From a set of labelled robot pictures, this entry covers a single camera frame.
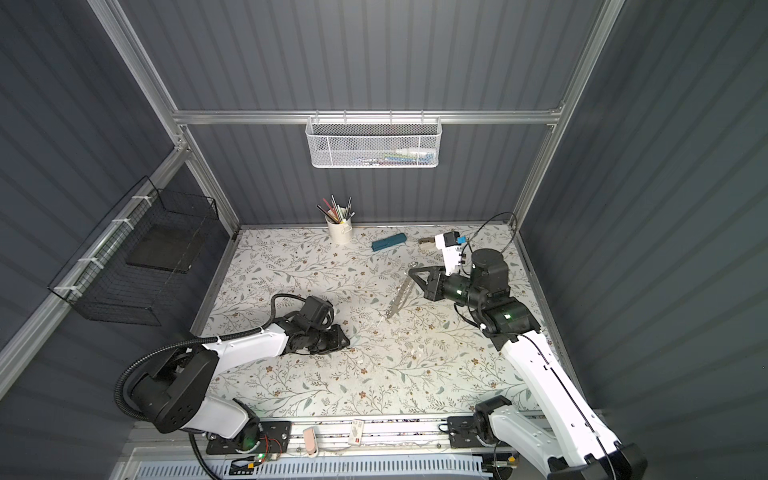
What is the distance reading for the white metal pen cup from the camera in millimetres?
1105

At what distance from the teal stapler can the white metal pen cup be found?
0.10 m

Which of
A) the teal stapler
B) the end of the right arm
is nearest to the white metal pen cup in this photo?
the teal stapler

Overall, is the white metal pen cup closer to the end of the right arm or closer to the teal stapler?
the teal stapler

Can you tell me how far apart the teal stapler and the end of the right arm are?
0.46 metres

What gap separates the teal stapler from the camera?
1141mm

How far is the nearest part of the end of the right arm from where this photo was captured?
602mm

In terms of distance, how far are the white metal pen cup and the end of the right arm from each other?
490mm
